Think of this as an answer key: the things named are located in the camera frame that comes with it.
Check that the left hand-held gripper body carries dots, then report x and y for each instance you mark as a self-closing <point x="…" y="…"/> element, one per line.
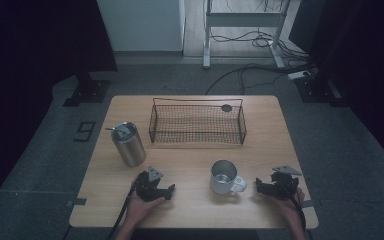
<point x="145" y="186"/>

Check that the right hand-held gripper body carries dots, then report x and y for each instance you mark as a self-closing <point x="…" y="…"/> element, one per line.
<point x="283" y="185"/>

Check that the white steel mug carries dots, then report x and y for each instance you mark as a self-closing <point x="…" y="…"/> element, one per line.
<point x="225" y="180"/>

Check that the steel tumbler with lid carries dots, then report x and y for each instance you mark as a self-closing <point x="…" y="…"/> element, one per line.
<point x="128" y="145"/>

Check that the person's right hand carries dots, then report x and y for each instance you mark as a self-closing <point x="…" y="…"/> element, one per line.
<point x="288" y="206"/>

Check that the person's left hand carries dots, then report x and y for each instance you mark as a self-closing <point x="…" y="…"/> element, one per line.
<point x="140" y="208"/>

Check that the grey tape piece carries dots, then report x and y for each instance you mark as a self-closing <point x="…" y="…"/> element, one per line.
<point x="77" y="202"/>
<point x="309" y="203"/>

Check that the round black basket tag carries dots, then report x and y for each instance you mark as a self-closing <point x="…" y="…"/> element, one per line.
<point x="226" y="107"/>

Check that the black stand base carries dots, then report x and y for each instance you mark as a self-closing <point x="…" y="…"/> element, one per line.
<point x="316" y="90"/>
<point x="88" y="91"/>

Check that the white power strip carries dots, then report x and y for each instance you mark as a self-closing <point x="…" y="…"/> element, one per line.
<point x="298" y="75"/>

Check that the dark curtain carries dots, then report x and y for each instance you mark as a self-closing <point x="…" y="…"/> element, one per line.
<point x="30" y="66"/>
<point x="363" y="50"/>

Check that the white cabinet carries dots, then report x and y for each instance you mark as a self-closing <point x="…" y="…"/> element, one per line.
<point x="140" y="23"/>

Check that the white metal desk frame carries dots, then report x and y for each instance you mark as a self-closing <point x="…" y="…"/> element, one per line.
<point x="243" y="19"/>

